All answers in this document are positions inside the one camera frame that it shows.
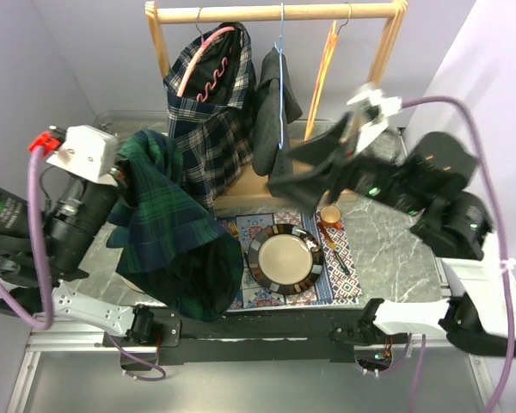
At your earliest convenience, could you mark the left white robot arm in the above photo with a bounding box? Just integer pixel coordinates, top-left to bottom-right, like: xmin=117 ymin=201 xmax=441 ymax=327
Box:
xmin=0 ymin=145 xmax=154 ymax=346

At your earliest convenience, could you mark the patterned placemat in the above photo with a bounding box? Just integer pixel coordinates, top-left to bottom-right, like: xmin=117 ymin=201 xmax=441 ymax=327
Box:
xmin=219 ymin=210 xmax=362 ymax=311

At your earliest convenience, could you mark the blue wire hanger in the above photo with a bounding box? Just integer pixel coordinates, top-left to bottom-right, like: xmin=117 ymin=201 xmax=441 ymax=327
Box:
xmin=274 ymin=2 xmax=285 ymax=151

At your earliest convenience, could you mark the pink clothes hanger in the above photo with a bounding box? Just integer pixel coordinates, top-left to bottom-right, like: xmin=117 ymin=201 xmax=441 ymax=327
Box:
xmin=176 ymin=23 xmax=236 ymax=102

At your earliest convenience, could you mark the grey dotted garment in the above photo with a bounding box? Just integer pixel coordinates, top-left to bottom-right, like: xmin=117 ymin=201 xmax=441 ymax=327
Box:
xmin=252 ymin=48 xmax=303 ymax=178

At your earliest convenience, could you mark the orange clothes hanger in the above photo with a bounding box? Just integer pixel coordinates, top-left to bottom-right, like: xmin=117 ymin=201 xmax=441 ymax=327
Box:
xmin=304 ymin=4 xmax=352 ymax=141

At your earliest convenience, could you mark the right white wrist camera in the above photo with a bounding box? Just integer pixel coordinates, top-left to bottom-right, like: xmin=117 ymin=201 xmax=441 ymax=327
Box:
xmin=347 ymin=83 xmax=402 ymax=154

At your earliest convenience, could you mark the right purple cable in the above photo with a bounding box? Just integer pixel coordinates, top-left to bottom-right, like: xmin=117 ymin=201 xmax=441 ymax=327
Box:
xmin=356 ymin=96 xmax=516 ymax=413

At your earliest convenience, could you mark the dark handled knife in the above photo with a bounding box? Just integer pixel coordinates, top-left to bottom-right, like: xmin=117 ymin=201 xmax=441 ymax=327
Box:
xmin=318 ymin=222 xmax=350 ymax=275

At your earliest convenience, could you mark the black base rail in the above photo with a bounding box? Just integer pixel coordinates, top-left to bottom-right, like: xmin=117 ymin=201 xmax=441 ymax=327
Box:
xmin=103 ymin=306 xmax=408 ymax=366

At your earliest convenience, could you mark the dark rimmed beige plate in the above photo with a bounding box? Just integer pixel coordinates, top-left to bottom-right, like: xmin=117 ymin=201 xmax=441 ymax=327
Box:
xmin=247 ymin=224 xmax=325 ymax=295

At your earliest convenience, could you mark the cream floral plate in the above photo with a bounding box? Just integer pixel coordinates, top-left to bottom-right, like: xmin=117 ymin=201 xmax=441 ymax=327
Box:
xmin=122 ymin=277 xmax=144 ymax=293

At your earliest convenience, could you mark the navy beige plaid skirt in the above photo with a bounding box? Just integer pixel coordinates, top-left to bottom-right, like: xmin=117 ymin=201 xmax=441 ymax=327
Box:
xmin=163 ymin=22 xmax=256 ymax=211

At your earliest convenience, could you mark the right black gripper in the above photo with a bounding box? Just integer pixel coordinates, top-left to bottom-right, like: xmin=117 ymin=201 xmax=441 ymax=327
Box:
xmin=255 ymin=110 xmax=416 ymax=216

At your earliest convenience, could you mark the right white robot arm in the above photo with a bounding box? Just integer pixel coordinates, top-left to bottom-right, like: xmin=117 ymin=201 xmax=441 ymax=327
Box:
xmin=267 ymin=114 xmax=516 ymax=358

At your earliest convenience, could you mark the green plaid skirt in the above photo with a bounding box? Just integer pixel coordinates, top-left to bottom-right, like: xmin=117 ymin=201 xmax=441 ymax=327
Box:
xmin=107 ymin=129 xmax=243 ymax=322

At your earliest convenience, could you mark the wooden clothes rack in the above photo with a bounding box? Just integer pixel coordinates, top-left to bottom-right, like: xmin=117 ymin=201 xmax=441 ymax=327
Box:
xmin=144 ymin=1 xmax=408 ymax=210

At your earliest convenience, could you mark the small orange cup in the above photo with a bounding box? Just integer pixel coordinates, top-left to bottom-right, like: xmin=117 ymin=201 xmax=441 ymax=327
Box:
xmin=319 ymin=205 xmax=342 ymax=230

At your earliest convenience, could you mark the gold fork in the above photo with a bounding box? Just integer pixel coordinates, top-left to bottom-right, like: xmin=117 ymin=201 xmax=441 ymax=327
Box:
xmin=228 ymin=221 xmax=240 ymax=240

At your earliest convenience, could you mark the clear plastic bin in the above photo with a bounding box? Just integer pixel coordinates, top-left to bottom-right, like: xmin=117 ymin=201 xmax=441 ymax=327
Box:
xmin=94 ymin=110 xmax=169 ymax=143

